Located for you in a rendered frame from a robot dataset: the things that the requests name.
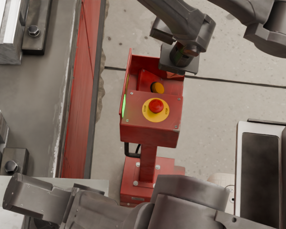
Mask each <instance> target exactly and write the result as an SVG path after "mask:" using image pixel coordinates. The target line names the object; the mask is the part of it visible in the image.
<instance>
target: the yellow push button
mask: <svg viewBox="0 0 286 229"><path fill-rule="evenodd" d="M152 91H153V93H159V94H163V93H164V87H163V85H162V84H161V83H159V82H156V83H154V84H153V85H152Z"/></svg>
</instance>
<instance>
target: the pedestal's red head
mask: <svg viewBox="0 0 286 229"><path fill-rule="evenodd" d="M131 53H132V48H130V49H129V55H128V62H127V68H126V73H125V79H124V84H123V91H122V97H121V103H120V108H119V115H120V123H119V127H120V141H121V142H128V143H136V144H145V145H153V146H160V147H168V148H176V147H177V143H178V138H179V133H180V127H181V118H182V105H183V96H182V94H183V85H184V78H185V75H184V76H183V77H173V78H167V72H166V71H164V70H160V69H159V68H158V62H159V59H160V57H153V56H145V55H134V54H131ZM131 55H132V65H131V71H130V77H129V82H128V90H127V96H126V98H125V107H124V113H123V118H122V106H123V99H124V94H125V88H126V82H127V76H128V69H129V63H130V57H131ZM153 82H159V83H161V84H162V85H163V87H164V93H163V94H159V93H152V92H151V90H150V85H151V84H152V83H153ZM151 98H160V99H162V100H164V101H165V102H166V103H167V104H168V106H169V114H168V116H167V118H166V119H165V120H163V121H161V122H151V121H149V120H147V119H146V118H145V117H144V115H143V112H142V108H143V104H144V103H145V102H146V101H147V100H149V99H151Z"/></svg>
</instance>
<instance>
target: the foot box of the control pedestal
mask: <svg viewBox="0 0 286 229"><path fill-rule="evenodd" d="M174 161H175V159H171V158H164V157H157V156H156V162H155V164H157V165H161V167H160V174H179V175H185V167H183V166H176V165H174ZM136 162H140V158H133V157H128V156H126V157H125V163H124V169H123V177H122V183H121V190H120V206H126V207H133V208H135V207H136V206H137V205H139V204H140V203H143V202H150V199H151V197H152V193H153V189H152V188H145V187H137V186H133V179H134V172H135V166H136Z"/></svg>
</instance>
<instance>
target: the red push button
mask: <svg viewBox="0 0 286 229"><path fill-rule="evenodd" d="M148 107H149V109H150V111H152V112H153V113H155V114H157V113H159V112H161V111H162V110H163V108H164V105H163V102H162V101H161V100H158V99H154V100H151V101H150V103H149V105H148Z"/></svg>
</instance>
